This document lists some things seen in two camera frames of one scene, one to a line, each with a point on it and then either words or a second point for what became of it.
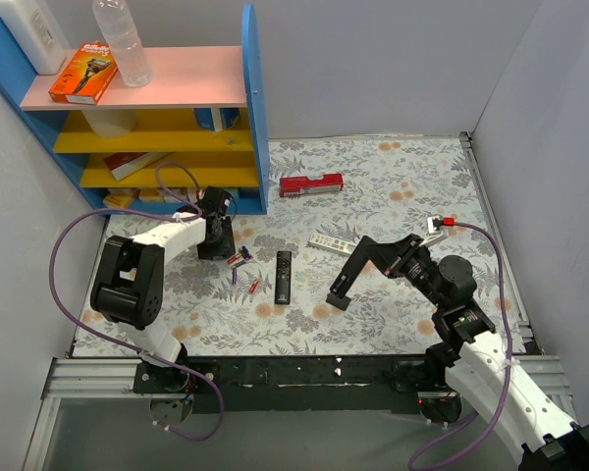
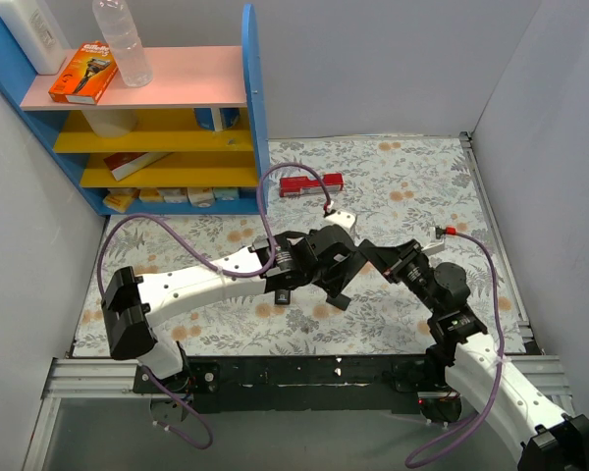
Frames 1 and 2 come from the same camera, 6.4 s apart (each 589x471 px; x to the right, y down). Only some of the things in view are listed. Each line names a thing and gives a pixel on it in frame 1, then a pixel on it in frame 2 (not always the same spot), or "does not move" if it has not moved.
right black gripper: [390, 256] does not move
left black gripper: [216, 243] to [335, 265]
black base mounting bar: [298, 384] does not move
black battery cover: [341, 303] does not move
